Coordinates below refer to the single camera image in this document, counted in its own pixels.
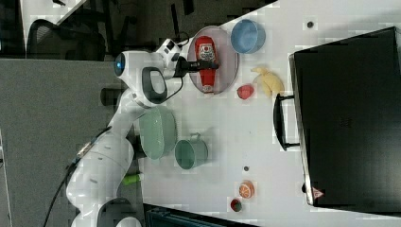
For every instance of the orange slice toy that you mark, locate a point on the orange slice toy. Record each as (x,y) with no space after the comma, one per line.
(246,189)

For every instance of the red plush ketchup bottle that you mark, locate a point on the red plush ketchup bottle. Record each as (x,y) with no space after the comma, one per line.
(207,55)

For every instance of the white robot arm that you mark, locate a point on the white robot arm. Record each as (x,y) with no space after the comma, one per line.
(103,163)

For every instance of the black toaster oven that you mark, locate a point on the black toaster oven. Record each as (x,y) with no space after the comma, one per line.
(347,105)

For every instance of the blue bowl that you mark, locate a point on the blue bowl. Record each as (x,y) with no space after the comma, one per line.
(247,37)

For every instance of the green marker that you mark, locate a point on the green marker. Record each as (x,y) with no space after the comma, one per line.
(132,178)

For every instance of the black office chair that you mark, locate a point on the black office chair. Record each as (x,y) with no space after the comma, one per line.
(75,39)

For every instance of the large green bowl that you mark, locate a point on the large green bowl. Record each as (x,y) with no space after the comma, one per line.
(158,133)

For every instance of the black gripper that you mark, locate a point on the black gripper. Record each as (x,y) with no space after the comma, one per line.
(182,67)

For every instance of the yellow plush peeled banana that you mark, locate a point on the yellow plush peeled banana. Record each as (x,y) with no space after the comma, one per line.
(268,81)

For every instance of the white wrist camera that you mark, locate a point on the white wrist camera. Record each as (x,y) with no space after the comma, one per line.
(170,52)

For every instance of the small red green fruit toy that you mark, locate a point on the small red green fruit toy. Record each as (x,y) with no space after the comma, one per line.
(236,205)

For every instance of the grey round plate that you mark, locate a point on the grey round plate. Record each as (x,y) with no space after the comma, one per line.
(227,57)

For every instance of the black cylinder cup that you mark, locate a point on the black cylinder cup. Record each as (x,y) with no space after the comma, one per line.
(137,147)

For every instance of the dark blue bin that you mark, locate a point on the dark blue bin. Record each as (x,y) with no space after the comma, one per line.
(158,216)

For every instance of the red plush strawberry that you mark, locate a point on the red plush strawberry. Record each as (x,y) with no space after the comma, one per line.
(245,91)

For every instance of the green metal cup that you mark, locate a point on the green metal cup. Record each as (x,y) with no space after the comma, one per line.
(191,153)

